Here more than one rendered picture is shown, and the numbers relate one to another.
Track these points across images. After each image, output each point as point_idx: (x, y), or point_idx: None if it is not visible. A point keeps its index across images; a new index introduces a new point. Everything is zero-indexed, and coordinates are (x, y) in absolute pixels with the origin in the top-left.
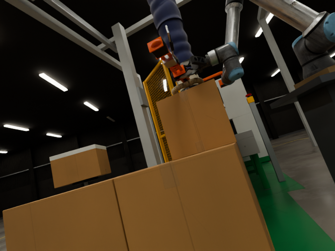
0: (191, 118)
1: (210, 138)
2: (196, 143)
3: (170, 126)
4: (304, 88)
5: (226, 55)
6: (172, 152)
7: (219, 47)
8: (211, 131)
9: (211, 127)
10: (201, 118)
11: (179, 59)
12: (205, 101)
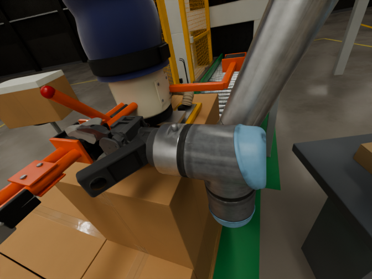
0: (124, 226)
1: (156, 252)
2: (137, 246)
3: (92, 216)
4: (367, 239)
5: (215, 189)
6: (104, 235)
7: (198, 153)
8: (158, 248)
9: (159, 247)
10: (142, 233)
11: (94, 39)
12: (147, 223)
